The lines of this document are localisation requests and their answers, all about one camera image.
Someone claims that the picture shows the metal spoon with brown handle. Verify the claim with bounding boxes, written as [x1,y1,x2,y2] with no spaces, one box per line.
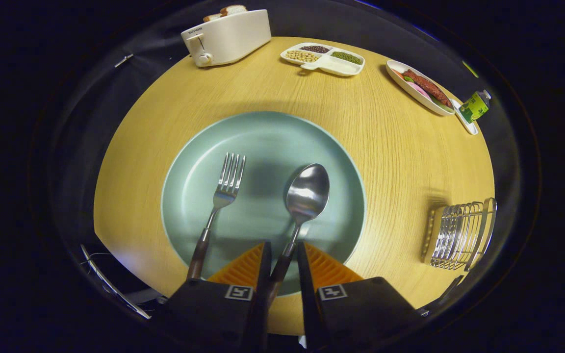
[263,163,331,309]

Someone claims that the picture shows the white toaster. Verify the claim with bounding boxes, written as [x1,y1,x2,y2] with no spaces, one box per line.
[180,9,272,68]

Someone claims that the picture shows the green mung beans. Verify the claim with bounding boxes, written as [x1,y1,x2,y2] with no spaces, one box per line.
[331,51,362,65]

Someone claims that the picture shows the white square coaster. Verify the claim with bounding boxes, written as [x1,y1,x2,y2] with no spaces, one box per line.
[450,99,479,135]

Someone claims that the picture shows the metal wire basket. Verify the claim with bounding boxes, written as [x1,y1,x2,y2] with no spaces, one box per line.
[421,198,498,272]

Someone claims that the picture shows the white food plate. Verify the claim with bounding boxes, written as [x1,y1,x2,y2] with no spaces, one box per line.
[385,60,456,117]

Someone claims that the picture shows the brown cooked meat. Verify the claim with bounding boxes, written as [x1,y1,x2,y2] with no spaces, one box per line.
[402,69,454,107]

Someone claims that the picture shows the yellow soybeans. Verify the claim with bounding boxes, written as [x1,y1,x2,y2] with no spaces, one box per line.
[285,50,320,63]

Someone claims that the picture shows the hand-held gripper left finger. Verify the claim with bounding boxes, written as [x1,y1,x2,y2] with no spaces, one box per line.
[157,240,272,351]

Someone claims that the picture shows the white-rimmed flat panel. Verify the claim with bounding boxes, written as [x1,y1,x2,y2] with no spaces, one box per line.
[80,244,152,320]

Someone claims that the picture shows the green label drink bottle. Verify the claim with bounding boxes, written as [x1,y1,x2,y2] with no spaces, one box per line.
[459,90,492,124]

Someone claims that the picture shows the white divided snack dish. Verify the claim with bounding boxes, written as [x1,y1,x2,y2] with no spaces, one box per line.
[280,43,365,77]

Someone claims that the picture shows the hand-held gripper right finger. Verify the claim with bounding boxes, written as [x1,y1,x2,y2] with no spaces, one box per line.
[296,240,423,351]

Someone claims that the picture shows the metal fork with brown handle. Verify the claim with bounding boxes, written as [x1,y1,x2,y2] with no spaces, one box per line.
[186,152,247,281]

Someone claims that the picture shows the pale green round plate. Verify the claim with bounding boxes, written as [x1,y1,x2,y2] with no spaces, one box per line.
[161,111,366,297]

